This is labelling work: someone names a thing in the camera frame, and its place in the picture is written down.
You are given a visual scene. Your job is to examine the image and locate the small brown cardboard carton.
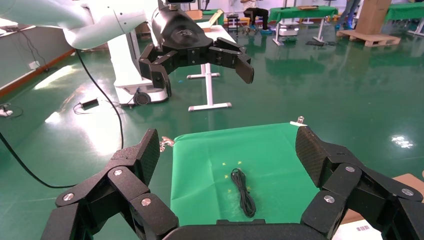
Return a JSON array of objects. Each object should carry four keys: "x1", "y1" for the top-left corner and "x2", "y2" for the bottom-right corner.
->
[{"x1": 184, "y1": 9, "x2": 205, "y2": 21}]

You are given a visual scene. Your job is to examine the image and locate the black data cable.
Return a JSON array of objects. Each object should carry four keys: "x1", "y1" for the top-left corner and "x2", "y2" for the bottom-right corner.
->
[{"x1": 230, "y1": 168, "x2": 257, "y2": 219}]

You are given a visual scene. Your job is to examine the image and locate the black power adapter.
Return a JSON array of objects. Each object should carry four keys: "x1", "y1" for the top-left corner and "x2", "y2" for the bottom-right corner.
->
[{"x1": 72, "y1": 97, "x2": 100, "y2": 115}]

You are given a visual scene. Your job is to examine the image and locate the small white mobile base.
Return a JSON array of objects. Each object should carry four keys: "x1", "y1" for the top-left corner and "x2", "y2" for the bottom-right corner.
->
[{"x1": 277, "y1": 22, "x2": 301, "y2": 37}]

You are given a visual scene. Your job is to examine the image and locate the standing person in jeans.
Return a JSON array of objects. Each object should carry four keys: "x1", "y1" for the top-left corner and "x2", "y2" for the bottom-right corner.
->
[{"x1": 333, "y1": 0, "x2": 361, "y2": 30}]

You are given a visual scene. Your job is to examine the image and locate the tall brown cardboard carton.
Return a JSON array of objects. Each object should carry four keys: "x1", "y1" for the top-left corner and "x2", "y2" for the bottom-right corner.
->
[{"x1": 354, "y1": 0, "x2": 392, "y2": 36}]

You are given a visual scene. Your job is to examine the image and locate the white desk with T-legs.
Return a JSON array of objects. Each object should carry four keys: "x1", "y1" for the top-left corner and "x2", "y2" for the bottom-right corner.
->
[{"x1": 186, "y1": 23, "x2": 238, "y2": 113}]

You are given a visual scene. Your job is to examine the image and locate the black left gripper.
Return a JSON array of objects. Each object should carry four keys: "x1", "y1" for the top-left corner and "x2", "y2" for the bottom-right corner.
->
[{"x1": 138, "y1": 6, "x2": 255, "y2": 99}]

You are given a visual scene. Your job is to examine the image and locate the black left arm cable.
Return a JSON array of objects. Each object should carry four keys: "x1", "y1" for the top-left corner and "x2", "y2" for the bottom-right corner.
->
[{"x1": 0, "y1": 48, "x2": 125, "y2": 190}]

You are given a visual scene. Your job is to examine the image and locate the green covered table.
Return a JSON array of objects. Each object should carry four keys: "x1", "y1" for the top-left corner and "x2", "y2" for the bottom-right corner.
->
[
  {"x1": 267, "y1": 5, "x2": 339, "y2": 47},
  {"x1": 384, "y1": 1, "x2": 424, "y2": 37}
]

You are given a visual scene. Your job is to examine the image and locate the metal binder clip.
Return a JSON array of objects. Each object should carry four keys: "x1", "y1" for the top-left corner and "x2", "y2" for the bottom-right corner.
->
[
  {"x1": 159, "y1": 136, "x2": 175, "y2": 153},
  {"x1": 289, "y1": 115, "x2": 308, "y2": 128}
]

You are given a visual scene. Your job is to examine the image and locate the white power strip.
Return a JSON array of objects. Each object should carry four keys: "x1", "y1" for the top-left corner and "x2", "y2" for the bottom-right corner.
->
[{"x1": 0, "y1": 103, "x2": 24, "y2": 119}]

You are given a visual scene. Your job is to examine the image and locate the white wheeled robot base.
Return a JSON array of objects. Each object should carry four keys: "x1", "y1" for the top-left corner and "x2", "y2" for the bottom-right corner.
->
[{"x1": 106, "y1": 31, "x2": 170, "y2": 108}]

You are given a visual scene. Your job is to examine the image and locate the wooden pallet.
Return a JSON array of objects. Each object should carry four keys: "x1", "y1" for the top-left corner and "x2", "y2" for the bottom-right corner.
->
[{"x1": 336, "y1": 29, "x2": 402, "y2": 48}]

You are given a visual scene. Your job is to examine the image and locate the black stool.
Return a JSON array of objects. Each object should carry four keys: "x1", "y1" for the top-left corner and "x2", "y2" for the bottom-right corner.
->
[{"x1": 226, "y1": 13, "x2": 240, "y2": 34}]

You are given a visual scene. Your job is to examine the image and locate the seated person black trousers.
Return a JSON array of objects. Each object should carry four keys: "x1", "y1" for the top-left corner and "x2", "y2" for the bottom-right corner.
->
[{"x1": 240, "y1": 0, "x2": 273, "y2": 36}]

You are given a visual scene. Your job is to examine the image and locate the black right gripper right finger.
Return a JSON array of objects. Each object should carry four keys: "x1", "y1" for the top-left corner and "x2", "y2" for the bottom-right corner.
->
[{"x1": 294, "y1": 125, "x2": 424, "y2": 240}]

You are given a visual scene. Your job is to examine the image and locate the green table cloth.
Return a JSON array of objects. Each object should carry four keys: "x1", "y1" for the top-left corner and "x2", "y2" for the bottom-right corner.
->
[{"x1": 170, "y1": 122, "x2": 321, "y2": 228}]

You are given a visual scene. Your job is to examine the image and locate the white printed instruction sheet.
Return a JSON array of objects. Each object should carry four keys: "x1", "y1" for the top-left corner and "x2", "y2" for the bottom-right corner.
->
[{"x1": 331, "y1": 219, "x2": 384, "y2": 240}]

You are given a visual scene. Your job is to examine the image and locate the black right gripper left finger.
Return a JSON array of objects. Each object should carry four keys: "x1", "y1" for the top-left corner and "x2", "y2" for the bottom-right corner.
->
[{"x1": 41, "y1": 128, "x2": 180, "y2": 240}]

